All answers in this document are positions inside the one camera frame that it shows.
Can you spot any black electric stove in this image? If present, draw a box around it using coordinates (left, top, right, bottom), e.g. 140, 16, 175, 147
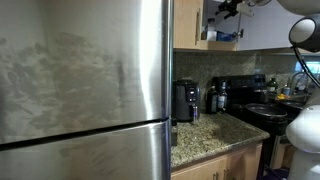
211, 74, 292, 168

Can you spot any dark olive oil bottle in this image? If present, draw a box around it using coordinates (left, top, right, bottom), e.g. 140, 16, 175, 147
206, 84, 220, 115

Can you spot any white bottle black cap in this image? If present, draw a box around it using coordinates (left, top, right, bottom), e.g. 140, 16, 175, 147
205, 17, 218, 42

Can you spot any wooden base cabinet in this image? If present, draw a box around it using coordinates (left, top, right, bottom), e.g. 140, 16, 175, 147
170, 142, 264, 180

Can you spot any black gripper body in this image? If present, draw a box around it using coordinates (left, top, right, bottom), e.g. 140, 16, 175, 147
225, 0, 247, 12

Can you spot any wooden wall cabinet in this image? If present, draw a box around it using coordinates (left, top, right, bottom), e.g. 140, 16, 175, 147
173, 0, 294, 53

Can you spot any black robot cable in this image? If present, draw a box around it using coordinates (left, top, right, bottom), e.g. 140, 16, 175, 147
291, 45, 320, 88

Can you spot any small blue cup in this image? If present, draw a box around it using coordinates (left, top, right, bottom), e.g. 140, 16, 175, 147
282, 84, 292, 97

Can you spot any stainless steel refrigerator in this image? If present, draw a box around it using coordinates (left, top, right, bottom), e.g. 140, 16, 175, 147
0, 0, 175, 180

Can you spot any wooden cabinet door white inside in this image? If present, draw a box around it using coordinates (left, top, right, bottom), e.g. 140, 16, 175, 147
237, 3, 294, 52

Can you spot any chrome sink faucet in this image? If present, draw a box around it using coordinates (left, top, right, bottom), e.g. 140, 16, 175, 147
289, 71, 313, 90

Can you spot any blue Ziploc box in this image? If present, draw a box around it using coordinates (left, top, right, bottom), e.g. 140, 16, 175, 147
216, 30, 240, 43

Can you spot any green glass bottle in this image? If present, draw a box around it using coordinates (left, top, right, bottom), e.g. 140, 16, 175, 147
266, 77, 279, 94

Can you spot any clear bottle blue cap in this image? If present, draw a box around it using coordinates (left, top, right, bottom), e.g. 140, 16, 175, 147
217, 81, 229, 112

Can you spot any black frying pan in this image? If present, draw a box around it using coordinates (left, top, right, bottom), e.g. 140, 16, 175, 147
244, 102, 289, 120

